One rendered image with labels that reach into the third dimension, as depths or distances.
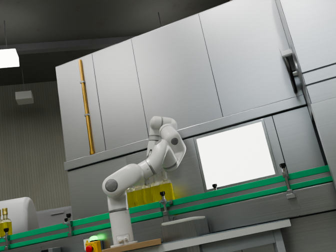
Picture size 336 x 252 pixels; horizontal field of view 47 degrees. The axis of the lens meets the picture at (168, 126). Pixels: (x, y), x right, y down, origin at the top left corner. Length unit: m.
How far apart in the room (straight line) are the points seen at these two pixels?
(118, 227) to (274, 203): 0.79
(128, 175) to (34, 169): 10.41
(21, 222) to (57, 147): 8.03
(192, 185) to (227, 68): 0.75
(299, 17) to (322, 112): 0.50
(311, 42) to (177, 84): 0.90
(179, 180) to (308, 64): 0.99
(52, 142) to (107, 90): 9.60
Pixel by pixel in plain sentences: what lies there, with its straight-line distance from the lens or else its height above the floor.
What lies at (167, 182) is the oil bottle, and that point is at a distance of 2.22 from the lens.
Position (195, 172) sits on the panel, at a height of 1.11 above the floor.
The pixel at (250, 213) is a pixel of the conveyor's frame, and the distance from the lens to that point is 2.06.
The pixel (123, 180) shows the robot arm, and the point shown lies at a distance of 1.77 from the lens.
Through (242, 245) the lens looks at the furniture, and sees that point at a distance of 1.94.
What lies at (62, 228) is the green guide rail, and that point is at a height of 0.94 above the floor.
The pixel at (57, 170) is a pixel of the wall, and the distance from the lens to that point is 12.04.
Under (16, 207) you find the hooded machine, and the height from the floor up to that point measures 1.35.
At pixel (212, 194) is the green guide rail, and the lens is 2.12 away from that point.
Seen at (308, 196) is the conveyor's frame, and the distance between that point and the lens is 2.04.
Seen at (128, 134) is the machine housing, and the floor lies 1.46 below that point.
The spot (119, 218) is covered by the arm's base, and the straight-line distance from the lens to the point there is 1.83.
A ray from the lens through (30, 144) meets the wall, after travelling 12.32.
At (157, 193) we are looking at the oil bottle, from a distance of 2.24.
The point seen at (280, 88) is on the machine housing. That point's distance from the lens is 2.35.
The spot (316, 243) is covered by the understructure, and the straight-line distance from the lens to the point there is 2.25.
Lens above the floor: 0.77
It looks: 16 degrees up
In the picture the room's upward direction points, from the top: 11 degrees counter-clockwise
